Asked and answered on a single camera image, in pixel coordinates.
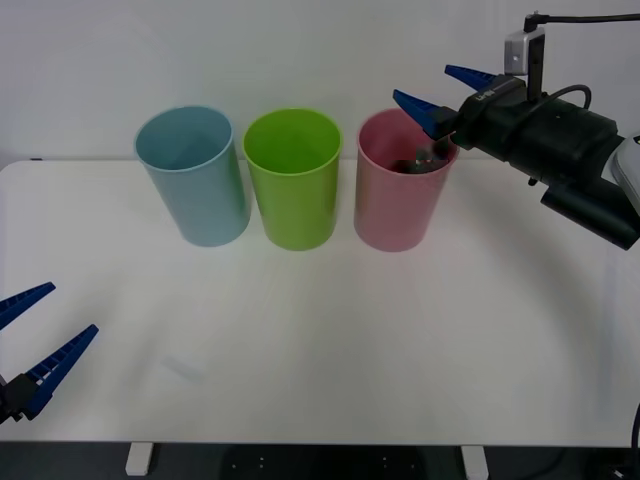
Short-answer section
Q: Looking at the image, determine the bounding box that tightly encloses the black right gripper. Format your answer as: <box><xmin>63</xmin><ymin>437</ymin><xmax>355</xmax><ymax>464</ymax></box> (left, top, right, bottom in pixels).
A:
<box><xmin>392</xmin><ymin>64</ymin><xmax>622</xmax><ymax>190</ymax></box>

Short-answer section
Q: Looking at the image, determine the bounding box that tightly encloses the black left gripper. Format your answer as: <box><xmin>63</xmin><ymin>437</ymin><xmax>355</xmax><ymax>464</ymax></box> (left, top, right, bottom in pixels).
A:
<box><xmin>0</xmin><ymin>281</ymin><xmax>100</xmax><ymax>427</ymax></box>

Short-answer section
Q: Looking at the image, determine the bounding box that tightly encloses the small clear bottle black cap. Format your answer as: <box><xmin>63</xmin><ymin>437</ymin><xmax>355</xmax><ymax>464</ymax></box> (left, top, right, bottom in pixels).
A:
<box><xmin>393</xmin><ymin>141</ymin><xmax>450</xmax><ymax>175</ymax></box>

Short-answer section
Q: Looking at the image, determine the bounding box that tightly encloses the pink plastic bin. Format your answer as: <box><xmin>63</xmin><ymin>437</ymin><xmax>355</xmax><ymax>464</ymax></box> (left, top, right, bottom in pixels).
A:
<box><xmin>353</xmin><ymin>108</ymin><xmax>461</xmax><ymax>254</ymax></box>

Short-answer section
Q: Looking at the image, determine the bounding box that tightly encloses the white table leg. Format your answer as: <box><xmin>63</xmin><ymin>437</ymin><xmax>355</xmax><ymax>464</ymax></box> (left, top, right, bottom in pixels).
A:
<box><xmin>125</xmin><ymin>443</ymin><xmax>152</xmax><ymax>477</ymax></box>
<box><xmin>460</xmin><ymin>445</ymin><xmax>490</xmax><ymax>480</ymax></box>

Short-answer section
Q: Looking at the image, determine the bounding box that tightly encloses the green plastic bin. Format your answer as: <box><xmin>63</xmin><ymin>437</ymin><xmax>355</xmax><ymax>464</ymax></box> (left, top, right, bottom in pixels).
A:
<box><xmin>242</xmin><ymin>107</ymin><xmax>343</xmax><ymax>252</ymax></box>

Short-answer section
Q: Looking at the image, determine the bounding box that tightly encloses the pale blue plastic bin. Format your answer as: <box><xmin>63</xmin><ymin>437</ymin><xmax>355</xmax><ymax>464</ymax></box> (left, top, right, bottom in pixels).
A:
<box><xmin>133</xmin><ymin>105</ymin><xmax>252</xmax><ymax>248</ymax></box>

